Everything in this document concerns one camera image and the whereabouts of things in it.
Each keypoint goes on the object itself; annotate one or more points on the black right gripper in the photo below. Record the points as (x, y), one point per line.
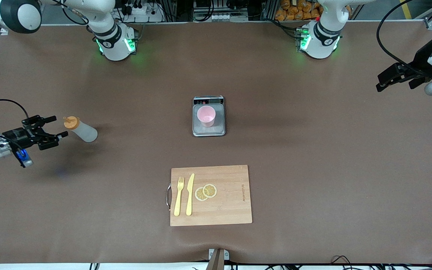
(15, 135)

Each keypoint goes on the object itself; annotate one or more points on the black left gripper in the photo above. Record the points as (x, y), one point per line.
(419, 62)

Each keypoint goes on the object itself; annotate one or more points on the clear sauce bottle orange cap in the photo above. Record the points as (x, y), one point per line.
(84, 133)

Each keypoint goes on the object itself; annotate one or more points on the pink plastic cup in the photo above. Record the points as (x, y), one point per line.
(206, 114)

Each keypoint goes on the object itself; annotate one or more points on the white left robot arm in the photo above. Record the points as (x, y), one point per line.
(319, 45)

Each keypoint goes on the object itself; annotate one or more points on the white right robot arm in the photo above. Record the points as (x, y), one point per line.
(113, 48)

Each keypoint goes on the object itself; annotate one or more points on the pile of orange packets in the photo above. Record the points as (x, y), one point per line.
(298, 9)

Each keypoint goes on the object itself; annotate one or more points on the brown table mat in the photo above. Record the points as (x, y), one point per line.
(313, 206)

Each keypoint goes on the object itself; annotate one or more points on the yellow plastic fork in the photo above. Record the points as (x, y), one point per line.
(177, 204)

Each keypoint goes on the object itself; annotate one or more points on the white power strip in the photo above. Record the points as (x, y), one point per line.
(141, 10)

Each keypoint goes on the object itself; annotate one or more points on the yellow plastic knife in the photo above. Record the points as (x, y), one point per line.
(189, 195)

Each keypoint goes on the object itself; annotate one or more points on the lemon slice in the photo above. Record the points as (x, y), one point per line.
(199, 195)
(210, 190)

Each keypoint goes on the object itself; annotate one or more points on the silver digital kitchen scale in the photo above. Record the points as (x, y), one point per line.
(219, 129)

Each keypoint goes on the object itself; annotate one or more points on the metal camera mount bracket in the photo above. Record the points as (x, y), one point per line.
(218, 258)

